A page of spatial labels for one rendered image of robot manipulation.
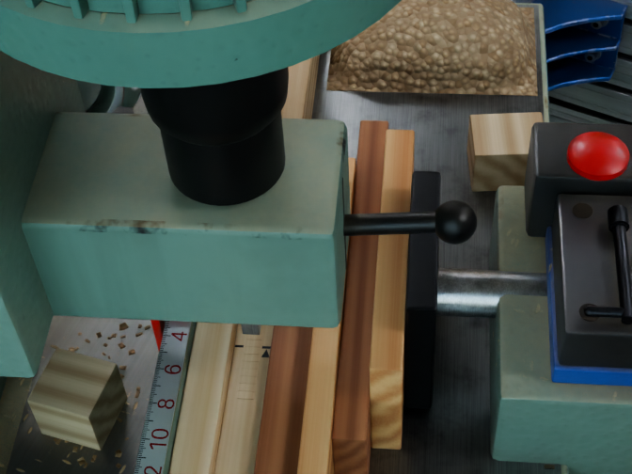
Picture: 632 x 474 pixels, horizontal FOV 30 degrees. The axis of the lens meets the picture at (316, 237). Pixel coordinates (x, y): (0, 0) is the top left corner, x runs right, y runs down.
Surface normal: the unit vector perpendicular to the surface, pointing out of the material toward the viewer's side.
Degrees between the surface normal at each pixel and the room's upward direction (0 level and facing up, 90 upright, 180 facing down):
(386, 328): 0
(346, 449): 90
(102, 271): 90
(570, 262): 0
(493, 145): 0
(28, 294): 90
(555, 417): 90
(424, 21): 22
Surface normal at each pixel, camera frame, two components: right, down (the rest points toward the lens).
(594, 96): -0.47, 0.69
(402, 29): -0.13, -0.31
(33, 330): 1.00, 0.04
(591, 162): -0.12, -0.52
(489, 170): 0.00, 0.77
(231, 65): 0.24, 0.74
